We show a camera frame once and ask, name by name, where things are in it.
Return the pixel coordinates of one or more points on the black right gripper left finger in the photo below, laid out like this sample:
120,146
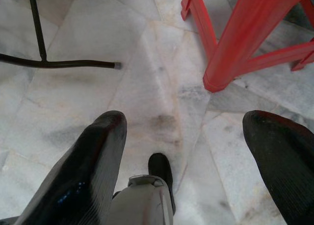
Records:
81,176

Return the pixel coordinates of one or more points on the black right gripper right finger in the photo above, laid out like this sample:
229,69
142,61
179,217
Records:
287,161

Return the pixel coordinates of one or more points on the marble folding table black legs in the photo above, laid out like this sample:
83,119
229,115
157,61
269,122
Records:
73,63

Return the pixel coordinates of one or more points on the red plastic stool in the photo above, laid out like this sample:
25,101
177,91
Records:
235,38

